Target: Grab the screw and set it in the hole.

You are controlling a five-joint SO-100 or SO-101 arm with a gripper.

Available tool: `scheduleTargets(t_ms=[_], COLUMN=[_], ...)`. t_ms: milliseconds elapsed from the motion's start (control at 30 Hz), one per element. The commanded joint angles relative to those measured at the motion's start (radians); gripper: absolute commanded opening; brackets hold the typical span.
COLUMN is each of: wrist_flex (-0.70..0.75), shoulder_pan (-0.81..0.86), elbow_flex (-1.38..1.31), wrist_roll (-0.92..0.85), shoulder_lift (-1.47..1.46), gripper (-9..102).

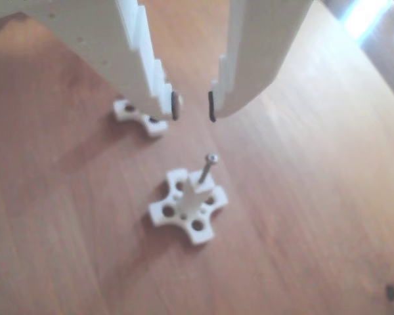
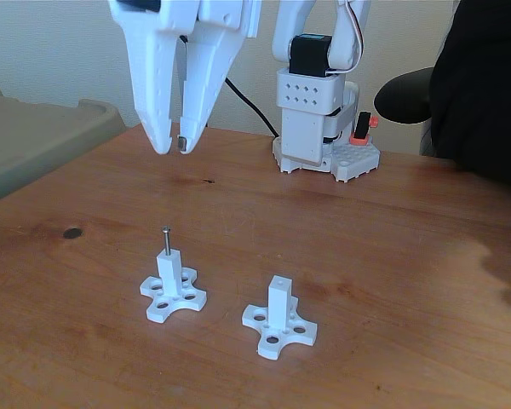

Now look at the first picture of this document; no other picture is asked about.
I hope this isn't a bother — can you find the small metal screw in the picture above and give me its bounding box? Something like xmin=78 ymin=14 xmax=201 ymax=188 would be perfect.
xmin=198 ymin=153 xmax=220 ymax=184

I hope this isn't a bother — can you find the white post stand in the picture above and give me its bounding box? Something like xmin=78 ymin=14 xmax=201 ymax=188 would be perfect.
xmin=148 ymin=167 xmax=230 ymax=245
xmin=113 ymin=98 xmax=169 ymax=138

